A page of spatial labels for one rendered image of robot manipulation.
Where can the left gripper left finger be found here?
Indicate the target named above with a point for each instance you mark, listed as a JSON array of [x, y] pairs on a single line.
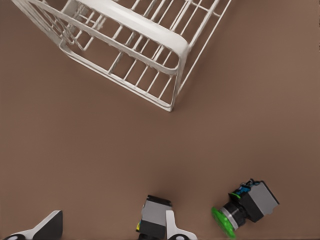
[[47, 226]]

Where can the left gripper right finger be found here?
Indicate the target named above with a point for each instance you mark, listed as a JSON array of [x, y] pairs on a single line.
[[172, 226]]

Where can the green button switch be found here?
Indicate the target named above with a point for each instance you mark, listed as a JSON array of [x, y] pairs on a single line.
[[246, 207]]

